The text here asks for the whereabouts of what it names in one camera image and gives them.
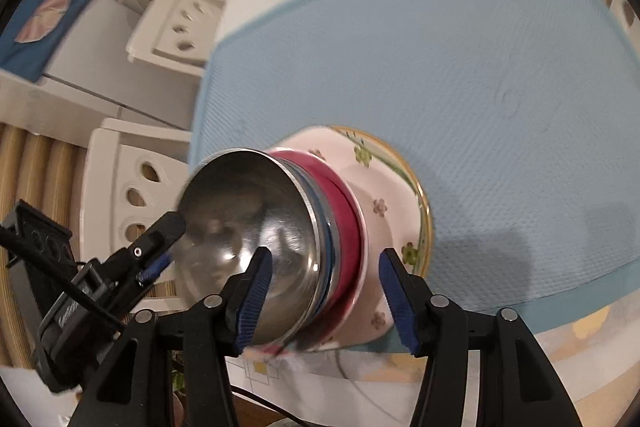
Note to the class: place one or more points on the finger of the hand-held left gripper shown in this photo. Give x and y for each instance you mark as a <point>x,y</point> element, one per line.
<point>155,268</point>
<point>150,242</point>

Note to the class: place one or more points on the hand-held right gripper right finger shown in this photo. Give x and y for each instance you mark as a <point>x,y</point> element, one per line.
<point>397,302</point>

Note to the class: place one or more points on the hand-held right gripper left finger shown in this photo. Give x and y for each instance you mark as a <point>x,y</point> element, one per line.
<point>255,302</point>

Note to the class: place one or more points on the small white flowered plate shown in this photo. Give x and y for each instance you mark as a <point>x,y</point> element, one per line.
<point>390,232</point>

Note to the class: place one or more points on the blue steel bowl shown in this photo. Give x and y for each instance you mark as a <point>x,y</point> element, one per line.
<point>235,217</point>

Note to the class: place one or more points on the red steel bowl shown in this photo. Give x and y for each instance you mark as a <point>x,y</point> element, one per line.
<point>345,227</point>

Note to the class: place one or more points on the deep white plate green clovers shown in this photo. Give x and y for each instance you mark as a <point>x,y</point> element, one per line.
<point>406,181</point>

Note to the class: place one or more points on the pink patterned bowl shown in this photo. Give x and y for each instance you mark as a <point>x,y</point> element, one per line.
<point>310,141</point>

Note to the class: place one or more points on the white chair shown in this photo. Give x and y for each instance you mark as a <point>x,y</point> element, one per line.
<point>165,42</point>
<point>110,157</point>

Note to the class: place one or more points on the beige ribbed panel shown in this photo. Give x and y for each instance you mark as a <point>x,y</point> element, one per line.
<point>40,167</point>

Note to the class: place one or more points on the white fridge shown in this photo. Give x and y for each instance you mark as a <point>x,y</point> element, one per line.
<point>100,57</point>

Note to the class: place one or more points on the light blue textured mat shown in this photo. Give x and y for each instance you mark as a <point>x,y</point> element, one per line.
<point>475,107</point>

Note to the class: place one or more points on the blue cloth pink circle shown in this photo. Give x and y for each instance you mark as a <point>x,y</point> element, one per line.
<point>30,47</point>

